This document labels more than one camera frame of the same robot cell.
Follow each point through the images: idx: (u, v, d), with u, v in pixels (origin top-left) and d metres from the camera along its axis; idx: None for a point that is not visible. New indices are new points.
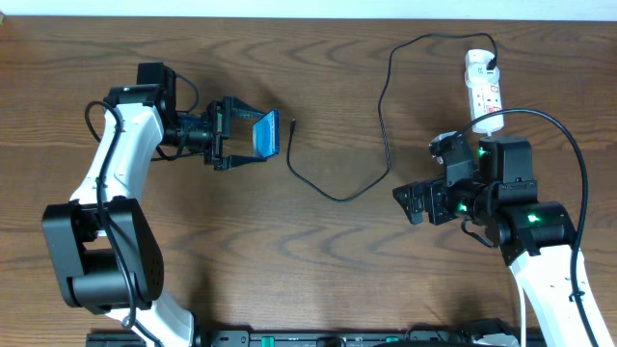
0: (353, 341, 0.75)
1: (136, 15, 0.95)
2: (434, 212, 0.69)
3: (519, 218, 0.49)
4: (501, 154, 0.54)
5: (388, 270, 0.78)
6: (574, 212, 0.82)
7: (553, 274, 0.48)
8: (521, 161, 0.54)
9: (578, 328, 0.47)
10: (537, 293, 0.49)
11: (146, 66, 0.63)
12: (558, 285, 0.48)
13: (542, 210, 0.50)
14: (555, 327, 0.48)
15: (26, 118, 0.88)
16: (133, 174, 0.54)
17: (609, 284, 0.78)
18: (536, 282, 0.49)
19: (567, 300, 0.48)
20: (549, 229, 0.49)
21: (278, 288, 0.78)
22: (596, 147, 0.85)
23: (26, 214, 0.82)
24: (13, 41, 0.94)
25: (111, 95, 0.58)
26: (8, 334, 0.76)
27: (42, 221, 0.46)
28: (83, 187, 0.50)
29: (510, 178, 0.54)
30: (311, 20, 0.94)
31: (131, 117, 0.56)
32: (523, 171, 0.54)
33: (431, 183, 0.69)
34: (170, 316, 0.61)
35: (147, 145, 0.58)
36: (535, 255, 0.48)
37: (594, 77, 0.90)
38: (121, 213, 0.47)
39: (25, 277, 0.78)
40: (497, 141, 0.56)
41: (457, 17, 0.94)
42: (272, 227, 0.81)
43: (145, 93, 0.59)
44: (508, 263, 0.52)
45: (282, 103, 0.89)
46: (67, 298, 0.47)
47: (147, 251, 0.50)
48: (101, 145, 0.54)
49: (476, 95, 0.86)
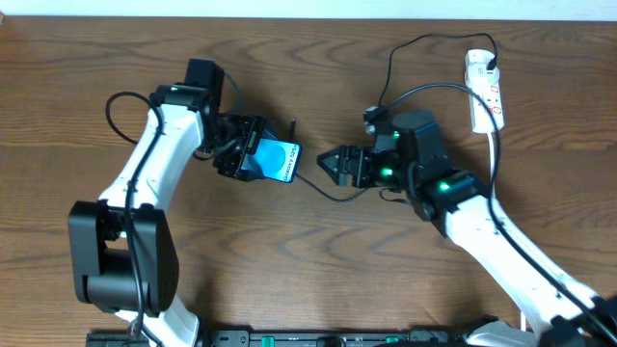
0: (353, 341, 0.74)
1: (136, 15, 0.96)
2: (359, 176, 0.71)
3: (434, 191, 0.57)
4: (415, 140, 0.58)
5: (388, 271, 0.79)
6: (575, 211, 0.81)
7: (475, 219, 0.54)
8: (431, 141, 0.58)
9: (513, 254, 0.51)
10: (470, 238, 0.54)
11: (198, 64, 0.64)
12: (482, 226, 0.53)
13: (451, 180, 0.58)
14: (498, 260, 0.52)
15: (26, 117, 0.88)
16: (166, 182, 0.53)
17: (610, 284, 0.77)
18: (465, 229, 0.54)
19: (493, 235, 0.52)
20: (461, 189, 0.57)
21: (278, 288, 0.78)
22: (596, 147, 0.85)
23: (25, 214, 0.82)
24: (13, 41, 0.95)
25: (159, 93, 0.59)
26: (8, 334, 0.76)
27: (70, 217, 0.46)
28: (114, 188, 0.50)
29: (425, 160, 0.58)
30: (311, 20, 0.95)
31: (175, 121, 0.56)
32: (436, 148, 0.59)
33: (356, 149, 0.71)
34: (175, 320, 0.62)
35: (184, 150, 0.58)
36: (455, 212, 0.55)
37: (594, 77, 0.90)
38: (147, 224, 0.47)
39: (25, 277, 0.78)
40: (406, 120, 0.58)
41: (457, 17, 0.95)
42: (273, 227, 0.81)
43: (191, 96, 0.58)
44: (442, 229, 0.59)
45: (283, 103, 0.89)
46: (79, 292, 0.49)
47: (166, 263, 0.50)
48: (142, 145, 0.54)
49: (476, 96, 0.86)
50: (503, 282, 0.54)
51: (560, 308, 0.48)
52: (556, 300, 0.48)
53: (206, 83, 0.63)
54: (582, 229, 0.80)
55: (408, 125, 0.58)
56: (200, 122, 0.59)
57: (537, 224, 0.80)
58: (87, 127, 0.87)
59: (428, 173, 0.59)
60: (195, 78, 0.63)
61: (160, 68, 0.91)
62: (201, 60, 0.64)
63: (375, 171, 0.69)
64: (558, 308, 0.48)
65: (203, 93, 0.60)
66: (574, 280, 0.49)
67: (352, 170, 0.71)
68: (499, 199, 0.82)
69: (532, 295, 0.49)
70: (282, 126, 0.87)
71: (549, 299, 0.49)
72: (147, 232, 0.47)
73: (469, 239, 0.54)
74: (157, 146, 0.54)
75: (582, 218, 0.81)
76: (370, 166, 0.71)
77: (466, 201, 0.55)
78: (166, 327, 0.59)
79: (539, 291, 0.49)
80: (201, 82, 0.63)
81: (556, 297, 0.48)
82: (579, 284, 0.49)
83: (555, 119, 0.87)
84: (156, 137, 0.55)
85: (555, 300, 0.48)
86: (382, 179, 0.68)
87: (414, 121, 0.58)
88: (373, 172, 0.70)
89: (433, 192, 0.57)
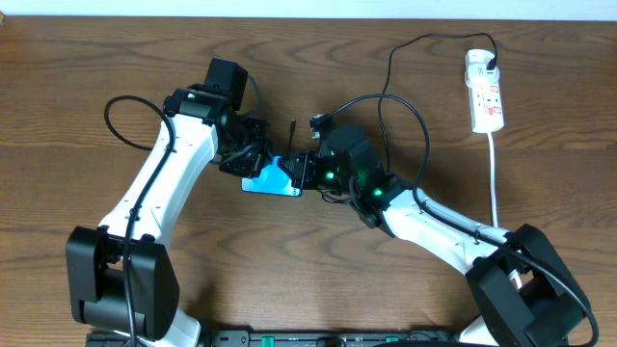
0: (353, 341, 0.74)
1: (137, 15, 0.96)
2: (303, 179, 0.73)
3: (369, 197, 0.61)
4: (349, 158, 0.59)
5: (388, 271, 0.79)
6: (574, 211, 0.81)
7: (401, 205, 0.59)
8: (366, 159, 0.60)
9: (437, 224, 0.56)
10: (405, 225, 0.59)
11: (221, 64, 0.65)
12: (409, 210, 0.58)
13: (383, 185, 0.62)
14: (431, 238, 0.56)
15: (27, 117, 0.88)
16: (171, 209, 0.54)
17: (610, 284, 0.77)
18: (396, 218, 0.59)
19: (418, 215, 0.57)
20: (394, 193, 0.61)
21: (278, 288, 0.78)
22: (596, 147, 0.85)
23: (26, 214, 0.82)
24: (13, 41, 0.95)
25: (175, 98, 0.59)
26: (8, 334, 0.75)
27: (69, 242, 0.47)
28: (116, 215, 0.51)
29: (362, 173, 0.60)
30: (311, 20, 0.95)
31: (187, 139, 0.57)
32: (370, 163, 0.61)
33: (302, 152, 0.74)
34: (175, 333, 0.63)
35: (193, 171, 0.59)
36: (389, 209, 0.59)
37: (594, 77, 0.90)
38: (146, 259, 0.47)
39: (26, 277, 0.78)
40: (338, 143, 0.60)
41: (456, 17, 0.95)
42: (272, 227, 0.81)
43: (208, 107, 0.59)
44: (388, 231, 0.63)
45: (282, 103, 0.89)
46: (75, 311, 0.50)
47: (163, 293, 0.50)
48: (150, 164, 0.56)
49: (476, 95, 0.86)
50: (443, 258, 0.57)
51: (480, 252, 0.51)
52: (475, 246, 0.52)
53: (227, 86, 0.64)
54: (582, 229, 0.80)
55: (342, 146, 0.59)
56: (214, 136, 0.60)
57: (538, 224, 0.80)
58: (87, 127, 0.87)
59: (365, 183, 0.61)
60: (216, 79, 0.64)
61: (160, 68, 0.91)
62: (224, 61, 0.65)
63: (319, 173, 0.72)
64: (479, 252, 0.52)
65: (225, 102, 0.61)
66: (486, 226, 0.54)
67: (297, 173, 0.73)
68: (500, 199, 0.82)
69: (457, 250, 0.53)
70: (281, 125, 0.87)
71: (469, 247, 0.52)
72: (144, 264, 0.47)
73: (404, 226, 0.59)
74: (165, 169, 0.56)
75: (582, 219, 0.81)
76: (314, 169, 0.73)
77: (395, 200, 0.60)
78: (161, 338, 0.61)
79: (461, 244, 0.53)
80: (222, 85, 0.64)
81: (475, 243, 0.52)
82: (493, 228, 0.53)
83: (555, 118, 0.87)
84: (166, 155, 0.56)
85: (474, 247, 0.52)
86: (326, 182, 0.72)
87: (346, 142, 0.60)
88: (316, 175, 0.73)
89: (370, 200, 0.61)
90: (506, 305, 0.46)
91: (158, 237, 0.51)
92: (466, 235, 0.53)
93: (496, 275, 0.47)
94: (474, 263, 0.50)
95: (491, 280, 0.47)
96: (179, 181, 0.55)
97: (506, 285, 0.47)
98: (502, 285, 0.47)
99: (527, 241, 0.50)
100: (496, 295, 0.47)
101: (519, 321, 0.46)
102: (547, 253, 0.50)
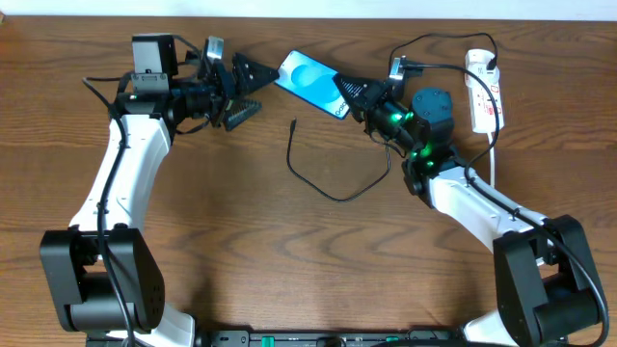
0: (354, 341, 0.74)
1: (137, 15, 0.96)
2: (367, 106, 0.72)
3: (422, 164, 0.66)
4: (428, 130, 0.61)
5: (388, 270, 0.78)
6: (573, 212, 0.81)
7: (453, 176, 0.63)
8: (443, 130, 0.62)
9: (479, 198, 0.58)
10: (449, 194, 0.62)
11: (142, 45, 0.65)
12: (456, 182, 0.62)
13: (437, 155, 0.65)
14: (467, 210, 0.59)
15: (26, 118, 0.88)
16: (136, 197, 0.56)
17: (610, 284, 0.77)
18: (441, 187, 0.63)
19: (465, 187, 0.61)
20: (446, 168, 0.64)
21: (278, 288, 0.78)
22: (595, 148, 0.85)
23: (25, 214, 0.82)
24: (13, 42, 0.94)
25: (120, 103, 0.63)
26: (8, 334, 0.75)
27: (41, 248, 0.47)
28: (84, 213, 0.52)
29: (430, 144, 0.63)
30: (311, 20, 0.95)
31: (139, 135, 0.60)
32: (445, 134, 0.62)
33: (379, 83, 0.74)
34: (172, 329, 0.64)
35: (151, 162, 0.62)
36: (436, 179, 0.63)
37: (594, 77, 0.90)
38: (122, 245, 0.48)
39: (27, 277, 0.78)
40: (425, 111, 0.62)
41: (457, 17, 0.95)
42: (272, 227, 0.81)
43: (152, 103, 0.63)
44: (428, 201, 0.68)
45: (282, 102, 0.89)
46: (63, 322, 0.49)
47: (148, 280, 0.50)
48: (109, 160, 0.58)
49: (476, 95, 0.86)
50: (472, 232, 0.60)
51: (514, 226, 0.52)
52: (512, 222, 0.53)
53: (158, 68, 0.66)
54: None
55: (424, 114, 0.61)
56: (164, 129, 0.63)
57: None
58: (87, 126, 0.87)
59: (426, 153, 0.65)
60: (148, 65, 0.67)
61: None
62: (147, 40, 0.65)
63: (383, 114, 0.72)
64: (513, 226, 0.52)
65: (166, 98, 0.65)
66: (526, 208, 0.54)
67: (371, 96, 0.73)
68: None
69: (492, 222, 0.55)
70: (281, 126, 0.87)
71: (505, 221, 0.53)
72: (122, 252, 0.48)
73: (448, 195, 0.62)
74: (123, 163, 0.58)
75: (581, 219, 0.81)
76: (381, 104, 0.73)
77: (448, 172, 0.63)
78: (159, 334, 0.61)
79: (496, 218, 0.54)
80: (154, 69, 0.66)
81: (512, 220, 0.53)
82: (532, 211, 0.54)
83: (555, 118, 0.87)
84: (121, 152, 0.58)
85: (509, 221, 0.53)
86: (387, 120, 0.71)
87: (432, 113, 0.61)
88: (379, 113, 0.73)
89: (422, 169, 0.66)
90: (519, 284, 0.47)
91: (129, 224, 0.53)
92: (504, 211, 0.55)
93: (520, 254, 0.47)
94: (507, 233, 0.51)
95: (515, 254, 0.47)
96: (139, 172, 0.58)
97: (528, 267, 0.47)
98: (522, 265, 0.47)
99: (563, 229, 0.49)
100: (515, 272, 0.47)
101: (525, 305, 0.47)
102: (579, 247, 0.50)
